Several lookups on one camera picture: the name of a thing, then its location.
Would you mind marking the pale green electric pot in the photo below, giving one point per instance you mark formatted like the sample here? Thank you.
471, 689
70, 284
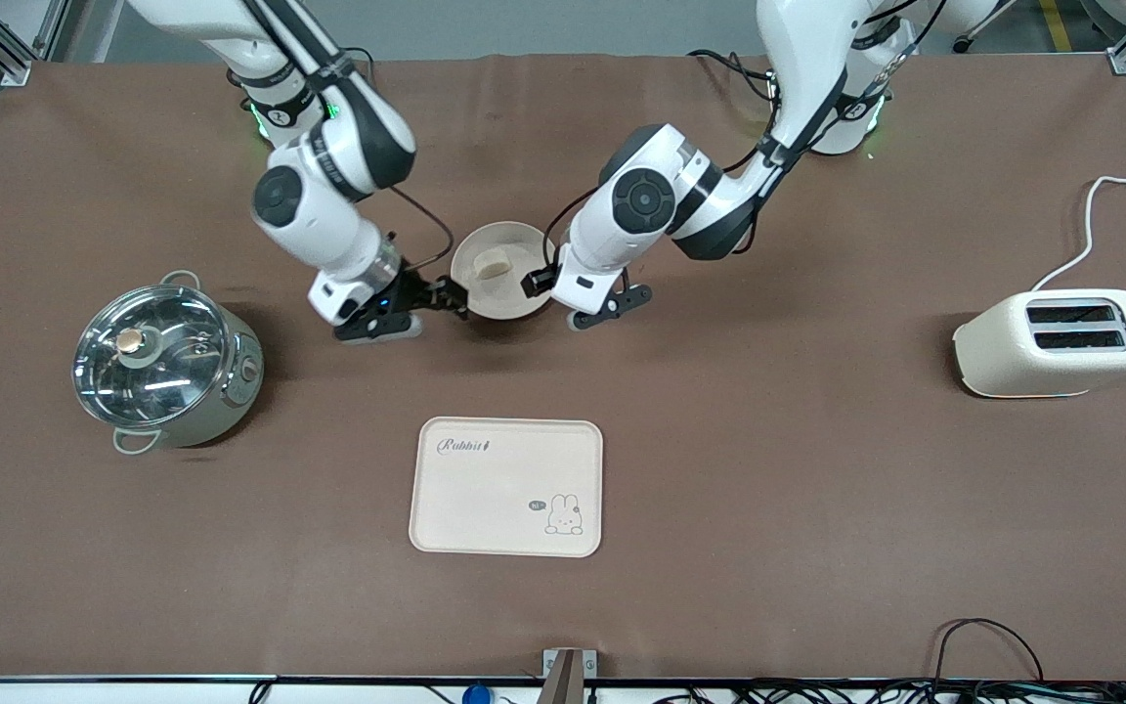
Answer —
231, 391

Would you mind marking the blue round cap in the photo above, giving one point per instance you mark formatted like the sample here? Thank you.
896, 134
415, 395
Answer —
476, 695

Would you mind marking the office chair wheel base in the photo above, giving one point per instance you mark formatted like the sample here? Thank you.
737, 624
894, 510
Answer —
964, 43

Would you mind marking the brown table mat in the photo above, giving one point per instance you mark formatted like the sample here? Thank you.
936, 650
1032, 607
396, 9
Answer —
719, 411

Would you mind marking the grey metal bracket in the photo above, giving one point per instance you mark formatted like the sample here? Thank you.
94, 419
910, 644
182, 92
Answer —
568, 675

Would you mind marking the cream rabbit print tray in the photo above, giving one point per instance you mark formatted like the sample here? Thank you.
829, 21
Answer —
495, 499

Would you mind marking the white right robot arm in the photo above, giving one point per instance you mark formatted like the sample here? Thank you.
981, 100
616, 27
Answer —
314, 225

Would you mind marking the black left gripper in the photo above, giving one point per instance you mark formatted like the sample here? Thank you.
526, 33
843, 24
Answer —
536, 282

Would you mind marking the cream two-slot toaster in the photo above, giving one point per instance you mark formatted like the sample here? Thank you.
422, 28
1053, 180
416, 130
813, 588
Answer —
1013, 362

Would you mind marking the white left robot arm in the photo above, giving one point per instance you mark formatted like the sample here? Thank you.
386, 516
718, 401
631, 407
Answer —
641, 200

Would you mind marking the pale steamed bun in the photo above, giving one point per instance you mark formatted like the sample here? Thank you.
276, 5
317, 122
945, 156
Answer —
495, 264

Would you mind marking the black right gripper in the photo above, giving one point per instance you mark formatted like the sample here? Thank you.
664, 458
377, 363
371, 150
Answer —
415, 290

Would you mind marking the glass pot lid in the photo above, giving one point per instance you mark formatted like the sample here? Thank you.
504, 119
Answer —
157, 362

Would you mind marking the round cream plate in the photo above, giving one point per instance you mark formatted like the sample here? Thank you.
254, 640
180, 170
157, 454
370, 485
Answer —
504, 298

